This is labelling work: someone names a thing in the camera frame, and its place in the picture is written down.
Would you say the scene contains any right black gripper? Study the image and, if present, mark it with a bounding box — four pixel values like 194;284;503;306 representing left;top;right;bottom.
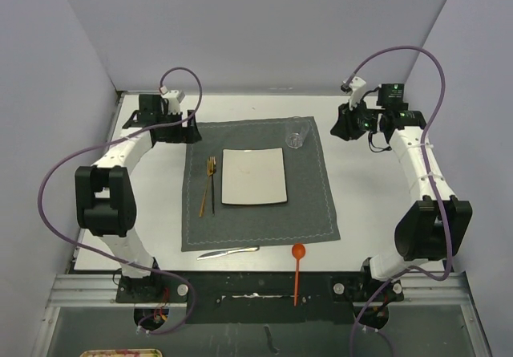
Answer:
331;98;384;141

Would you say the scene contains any gold fork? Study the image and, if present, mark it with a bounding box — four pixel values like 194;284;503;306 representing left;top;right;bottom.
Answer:
199;156;215;217

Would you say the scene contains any dark handled silver fork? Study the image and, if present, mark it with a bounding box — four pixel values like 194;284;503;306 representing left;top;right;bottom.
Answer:
210;156;216;216

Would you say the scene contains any clear plastic cup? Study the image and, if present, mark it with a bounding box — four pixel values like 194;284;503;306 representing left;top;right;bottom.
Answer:
285;116;309;149

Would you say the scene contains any white square plate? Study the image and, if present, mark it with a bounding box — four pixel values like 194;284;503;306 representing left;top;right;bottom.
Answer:
221;148;288;206

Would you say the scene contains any dark grey cloth placemat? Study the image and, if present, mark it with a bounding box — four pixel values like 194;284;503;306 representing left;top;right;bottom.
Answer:
181;116;341;252

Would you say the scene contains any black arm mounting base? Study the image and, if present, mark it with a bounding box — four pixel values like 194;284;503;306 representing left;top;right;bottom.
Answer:
115;271;404;326

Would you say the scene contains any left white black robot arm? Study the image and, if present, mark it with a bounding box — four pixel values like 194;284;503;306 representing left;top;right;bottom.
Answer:
75;90;201;302

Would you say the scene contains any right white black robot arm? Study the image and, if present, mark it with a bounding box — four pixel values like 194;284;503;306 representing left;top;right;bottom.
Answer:
330;78;473;300

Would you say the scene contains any silver table knife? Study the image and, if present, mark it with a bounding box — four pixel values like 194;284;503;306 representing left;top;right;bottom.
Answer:
196;245;260;261

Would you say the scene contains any orange plastic spoon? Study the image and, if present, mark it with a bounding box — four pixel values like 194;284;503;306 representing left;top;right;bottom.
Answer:
292;243;306;306

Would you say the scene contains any floral tray edge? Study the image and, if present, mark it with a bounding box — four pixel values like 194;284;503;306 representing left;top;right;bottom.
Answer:
80;348;164;357

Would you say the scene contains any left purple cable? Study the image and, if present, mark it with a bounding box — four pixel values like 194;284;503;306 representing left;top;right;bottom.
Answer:
37;67;204;336

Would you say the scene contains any purple cable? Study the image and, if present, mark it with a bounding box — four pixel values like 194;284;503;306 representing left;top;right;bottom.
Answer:
348;45;456;357
37;67;204;336

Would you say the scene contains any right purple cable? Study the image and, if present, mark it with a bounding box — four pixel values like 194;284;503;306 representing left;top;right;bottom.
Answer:
348;45;456;357

